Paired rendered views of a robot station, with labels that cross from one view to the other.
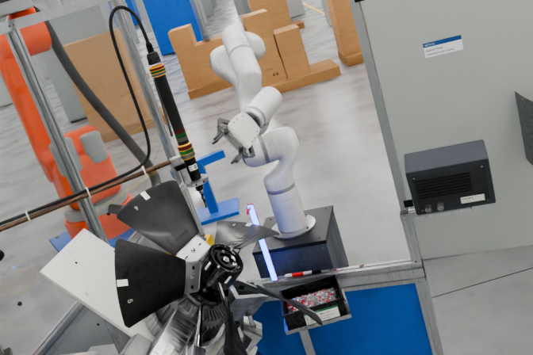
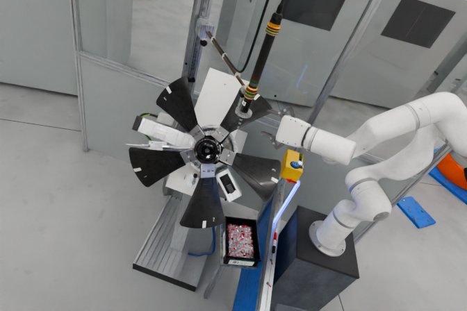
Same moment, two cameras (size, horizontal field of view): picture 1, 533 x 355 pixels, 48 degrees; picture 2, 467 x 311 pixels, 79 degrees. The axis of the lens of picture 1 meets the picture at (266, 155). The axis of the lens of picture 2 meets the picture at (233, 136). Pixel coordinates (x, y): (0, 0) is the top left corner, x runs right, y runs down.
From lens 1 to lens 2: 1.59 m
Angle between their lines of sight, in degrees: 66
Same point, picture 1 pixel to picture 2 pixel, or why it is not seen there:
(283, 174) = (343, 211)
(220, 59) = not seen: hidden behind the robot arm
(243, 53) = (397, 112)
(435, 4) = not seen: outside the picture
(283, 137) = (368, 199)
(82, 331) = (254, 126)
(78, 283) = (210, 88)
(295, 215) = (324, 233)
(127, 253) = (181, 85)
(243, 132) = (285, 130)
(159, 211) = not seen: hidden behind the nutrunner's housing
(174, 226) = (234, 119)
